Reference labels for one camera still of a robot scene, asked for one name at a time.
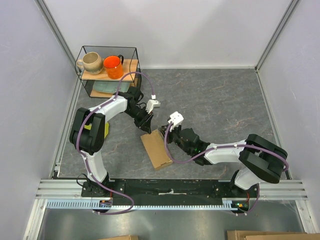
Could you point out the beige ceramic mug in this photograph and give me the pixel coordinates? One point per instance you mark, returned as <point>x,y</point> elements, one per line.
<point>91,62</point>

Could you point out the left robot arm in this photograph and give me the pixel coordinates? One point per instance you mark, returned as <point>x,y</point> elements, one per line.
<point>90,142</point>

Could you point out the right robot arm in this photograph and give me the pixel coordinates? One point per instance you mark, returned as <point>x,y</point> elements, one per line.
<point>263,160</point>

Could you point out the yellow-green dotted plate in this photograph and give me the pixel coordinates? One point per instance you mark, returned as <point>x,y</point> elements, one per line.
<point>106,128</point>

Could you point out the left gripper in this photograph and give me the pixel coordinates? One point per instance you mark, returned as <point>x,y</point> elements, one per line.
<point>145,123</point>

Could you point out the cardboard piece bottom centre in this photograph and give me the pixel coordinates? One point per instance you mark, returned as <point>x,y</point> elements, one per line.
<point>123,237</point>

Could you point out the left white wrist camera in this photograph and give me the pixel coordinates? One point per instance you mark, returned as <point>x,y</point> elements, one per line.
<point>152,104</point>

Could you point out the black wire wooden shelf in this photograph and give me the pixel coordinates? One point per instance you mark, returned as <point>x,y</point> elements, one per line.
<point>102,70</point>

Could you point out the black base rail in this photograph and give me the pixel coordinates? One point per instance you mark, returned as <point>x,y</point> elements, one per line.
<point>167,192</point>

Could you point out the brown cardboard express box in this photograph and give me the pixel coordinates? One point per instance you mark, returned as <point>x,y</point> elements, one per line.
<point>155,147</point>

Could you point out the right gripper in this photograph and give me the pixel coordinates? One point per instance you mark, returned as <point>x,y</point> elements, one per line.
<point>168,136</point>

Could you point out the orange mug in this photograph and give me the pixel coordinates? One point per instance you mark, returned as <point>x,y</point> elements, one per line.
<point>114,66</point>

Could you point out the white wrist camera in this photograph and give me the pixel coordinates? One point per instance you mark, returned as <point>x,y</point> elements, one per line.
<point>175,120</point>
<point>152,104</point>

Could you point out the light green tray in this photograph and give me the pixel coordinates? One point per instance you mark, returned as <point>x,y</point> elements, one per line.
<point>110,87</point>

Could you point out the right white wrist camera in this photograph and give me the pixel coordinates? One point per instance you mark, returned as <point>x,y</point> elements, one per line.
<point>175,120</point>

